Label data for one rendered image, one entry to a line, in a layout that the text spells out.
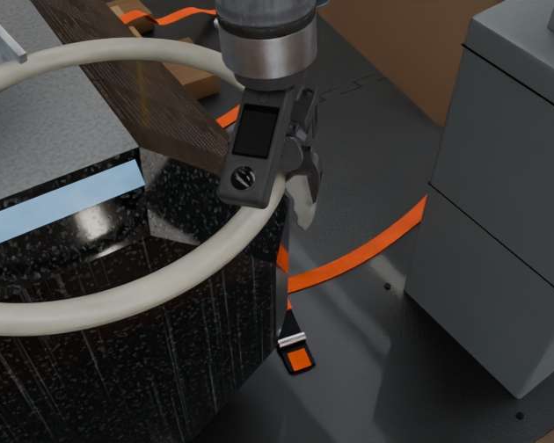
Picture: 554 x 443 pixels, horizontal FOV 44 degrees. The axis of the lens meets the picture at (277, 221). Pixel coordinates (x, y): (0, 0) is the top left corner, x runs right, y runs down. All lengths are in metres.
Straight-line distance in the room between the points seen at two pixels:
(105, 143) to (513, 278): 0.90
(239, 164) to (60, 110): 0.48
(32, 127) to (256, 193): 0.50
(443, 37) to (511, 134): 1.47
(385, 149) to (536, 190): 0.95
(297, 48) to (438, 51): 2.08
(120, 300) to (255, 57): 0.25
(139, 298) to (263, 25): 0.27
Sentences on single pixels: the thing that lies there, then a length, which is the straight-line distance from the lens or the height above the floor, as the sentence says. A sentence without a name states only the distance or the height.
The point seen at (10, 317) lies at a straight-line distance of 0.67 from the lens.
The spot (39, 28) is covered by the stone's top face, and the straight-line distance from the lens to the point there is 1.25.
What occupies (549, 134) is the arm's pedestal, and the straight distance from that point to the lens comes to 1.27.
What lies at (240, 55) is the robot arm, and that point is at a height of 1.16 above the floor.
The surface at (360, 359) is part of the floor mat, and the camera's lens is 1.75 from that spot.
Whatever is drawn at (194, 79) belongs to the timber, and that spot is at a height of 0.10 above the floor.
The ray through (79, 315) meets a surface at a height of 1.01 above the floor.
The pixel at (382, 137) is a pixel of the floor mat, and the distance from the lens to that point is 2.26.
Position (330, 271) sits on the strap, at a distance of 1.88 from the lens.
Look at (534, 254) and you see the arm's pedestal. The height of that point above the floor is 0.46.
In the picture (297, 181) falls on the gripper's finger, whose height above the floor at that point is 1.01.
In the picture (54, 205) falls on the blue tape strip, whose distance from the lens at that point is 0.97.
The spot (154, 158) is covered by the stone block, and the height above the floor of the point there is 0.84.
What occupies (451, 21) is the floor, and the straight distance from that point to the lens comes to 2.86.
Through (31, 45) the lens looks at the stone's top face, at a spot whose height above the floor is 0.87.
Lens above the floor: 1.53
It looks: 50 degrees down
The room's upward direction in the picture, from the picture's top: straight up
